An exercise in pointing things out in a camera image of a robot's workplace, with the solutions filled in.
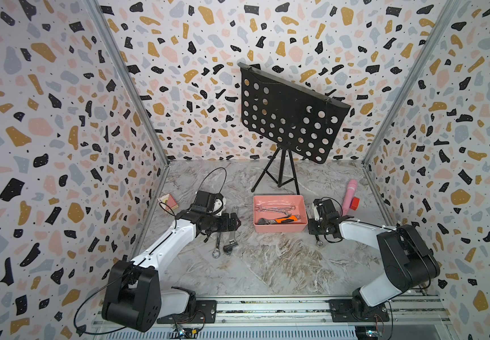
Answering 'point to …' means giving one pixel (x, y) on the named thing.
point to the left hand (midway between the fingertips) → (233, 223)
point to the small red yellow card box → (168, 202)
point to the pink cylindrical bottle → (350, 193)
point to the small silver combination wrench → (319, 243)
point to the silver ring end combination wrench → (216, 253)
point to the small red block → (355, 203)
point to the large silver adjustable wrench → (228, 248)
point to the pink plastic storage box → (275, 217)
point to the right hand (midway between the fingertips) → (311, 225)
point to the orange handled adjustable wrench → (288, 218)
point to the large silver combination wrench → (283, 210)
